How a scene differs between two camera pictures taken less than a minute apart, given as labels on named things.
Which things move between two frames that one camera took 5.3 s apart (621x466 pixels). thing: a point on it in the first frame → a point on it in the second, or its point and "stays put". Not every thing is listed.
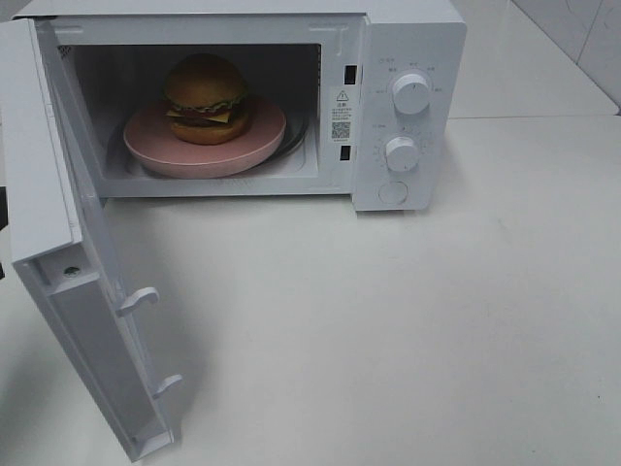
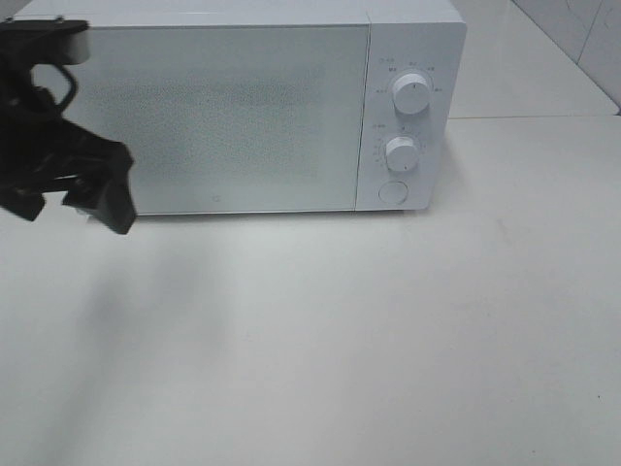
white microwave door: [53, 232] → [228, 118]
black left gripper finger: [4, 216] → [36, 142]
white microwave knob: [412, 93] stays put
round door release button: [393, 192] stays put
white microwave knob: [402, 153] stays put
